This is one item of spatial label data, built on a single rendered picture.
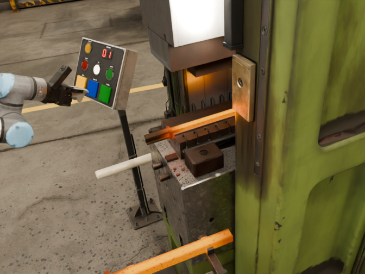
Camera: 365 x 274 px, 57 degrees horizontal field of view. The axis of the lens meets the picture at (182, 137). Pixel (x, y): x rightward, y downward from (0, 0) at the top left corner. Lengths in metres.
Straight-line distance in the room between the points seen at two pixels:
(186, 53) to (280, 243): 0.67
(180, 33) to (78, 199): 1.83
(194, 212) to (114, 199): 1.32
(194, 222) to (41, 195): 1.68
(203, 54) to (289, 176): 0.46
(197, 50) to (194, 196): 0.50
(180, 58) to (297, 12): 0.45
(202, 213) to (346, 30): 0.77
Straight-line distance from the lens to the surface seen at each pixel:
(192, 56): 1.09
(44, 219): 2.57
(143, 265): 0.93
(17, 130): 1.24
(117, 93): 1.56
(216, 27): 1.04
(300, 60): 0.77
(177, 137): 1.24
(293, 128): 0.85
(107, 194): 2.56
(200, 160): 1.14
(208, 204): 1.25
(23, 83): 1.36
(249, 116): 0.95
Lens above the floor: 1.70
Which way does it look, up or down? 35 degrees down
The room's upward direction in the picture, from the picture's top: 6 degrees counter-clockwise
